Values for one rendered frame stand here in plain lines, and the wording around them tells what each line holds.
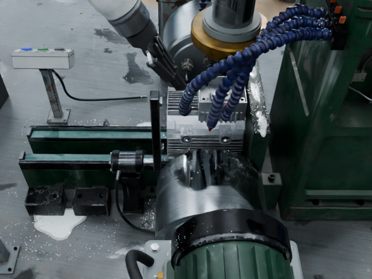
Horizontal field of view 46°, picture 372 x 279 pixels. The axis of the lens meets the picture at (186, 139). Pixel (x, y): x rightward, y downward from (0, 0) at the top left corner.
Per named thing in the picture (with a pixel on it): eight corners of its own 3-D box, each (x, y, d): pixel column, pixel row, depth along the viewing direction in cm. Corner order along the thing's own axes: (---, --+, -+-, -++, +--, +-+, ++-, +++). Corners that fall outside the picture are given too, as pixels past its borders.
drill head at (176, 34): (232, 37, 165) (239, -25, 146) (241, 106, 141) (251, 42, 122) (165, 37, 164) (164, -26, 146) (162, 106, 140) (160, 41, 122)
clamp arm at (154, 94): (164, 162, 115) (161, 89, 96) (163, 171, 113) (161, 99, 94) (150, 162, 115) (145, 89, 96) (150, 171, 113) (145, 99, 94)
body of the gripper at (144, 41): (148, 30, 101) (169, 58, 107) (150, 9, 106) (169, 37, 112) (121, 42, 103) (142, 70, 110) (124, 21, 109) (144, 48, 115)
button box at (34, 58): (75, 65, 139) (73, 48, 137) (70, 69, 132) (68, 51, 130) (20, 64, 139) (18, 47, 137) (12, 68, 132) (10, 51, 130)
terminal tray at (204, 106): (240, 95, 121) (243, 75, 116) (243, 123, 114) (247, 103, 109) (196, 94, 121) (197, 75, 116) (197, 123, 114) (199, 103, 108)
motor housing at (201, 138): (233, 122, 135) (240, 75, 121) (238, 172, 123) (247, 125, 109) (168, 122, 135) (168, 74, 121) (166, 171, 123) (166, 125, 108)
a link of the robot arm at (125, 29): (139, -12, 102) (153, 8, 106) (108, 4, 106) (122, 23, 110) (137, 10, 96) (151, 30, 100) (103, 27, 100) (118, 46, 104)
